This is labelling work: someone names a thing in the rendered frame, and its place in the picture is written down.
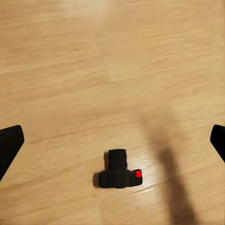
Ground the digital camera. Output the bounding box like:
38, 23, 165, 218
98, 149, 143, 189

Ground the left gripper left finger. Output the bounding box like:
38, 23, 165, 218
0, 125, 24, 181

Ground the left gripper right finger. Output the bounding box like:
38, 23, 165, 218
210, 124, 225, 162

